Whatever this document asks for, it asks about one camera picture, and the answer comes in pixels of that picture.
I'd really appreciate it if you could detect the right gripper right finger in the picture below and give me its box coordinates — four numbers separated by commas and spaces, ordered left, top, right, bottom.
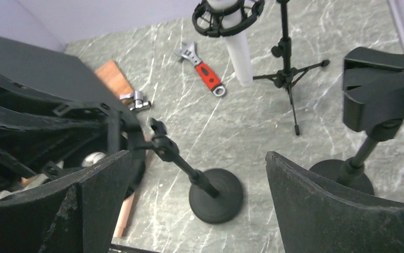
266, 151, 404, 252

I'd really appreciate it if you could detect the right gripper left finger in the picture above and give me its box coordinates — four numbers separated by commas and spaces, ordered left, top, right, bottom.
0, 151, 131, 252

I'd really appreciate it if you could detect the black shock mount desk stand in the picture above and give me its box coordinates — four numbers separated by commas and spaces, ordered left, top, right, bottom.
0, 63, 245, 225

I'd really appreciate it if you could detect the black mini tripod stand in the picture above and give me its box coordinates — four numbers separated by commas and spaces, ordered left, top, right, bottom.
253, 0, 330, 136

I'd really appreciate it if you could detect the black round base clip stand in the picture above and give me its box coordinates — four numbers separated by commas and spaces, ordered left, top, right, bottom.
310, 47, 404, 195

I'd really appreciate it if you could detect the silver metal clamp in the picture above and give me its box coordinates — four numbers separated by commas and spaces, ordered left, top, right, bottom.
119, 90, 152, 111

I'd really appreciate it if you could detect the wooden board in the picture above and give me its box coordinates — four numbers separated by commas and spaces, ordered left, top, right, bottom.
95, 60, 134, 99

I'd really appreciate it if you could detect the blue black network switch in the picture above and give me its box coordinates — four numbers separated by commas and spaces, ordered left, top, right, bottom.
0, 37, 130, 113

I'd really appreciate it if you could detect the red handled adjustable wrench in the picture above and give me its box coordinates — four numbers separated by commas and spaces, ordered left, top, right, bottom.
175, 39, 227, 98

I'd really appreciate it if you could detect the white microphone in shock mount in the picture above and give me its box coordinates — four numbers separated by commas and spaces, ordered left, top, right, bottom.
208, 0, 253, 87

